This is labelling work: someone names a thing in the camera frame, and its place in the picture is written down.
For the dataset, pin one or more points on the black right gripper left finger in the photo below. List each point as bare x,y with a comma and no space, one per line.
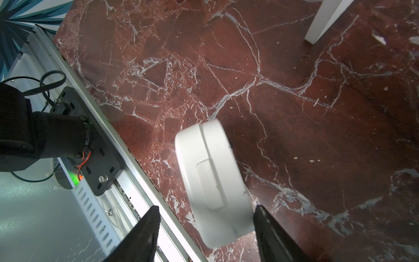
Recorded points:
141,243

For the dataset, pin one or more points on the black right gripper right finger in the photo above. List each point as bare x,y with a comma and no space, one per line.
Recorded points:
274,243

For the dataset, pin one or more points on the white square alarm clock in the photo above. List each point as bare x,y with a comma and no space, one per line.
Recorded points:
215,188

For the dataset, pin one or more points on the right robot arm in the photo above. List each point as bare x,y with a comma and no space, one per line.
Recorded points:
28,136

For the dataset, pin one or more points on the white two-tier shelf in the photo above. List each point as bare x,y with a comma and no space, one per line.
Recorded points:
328,13

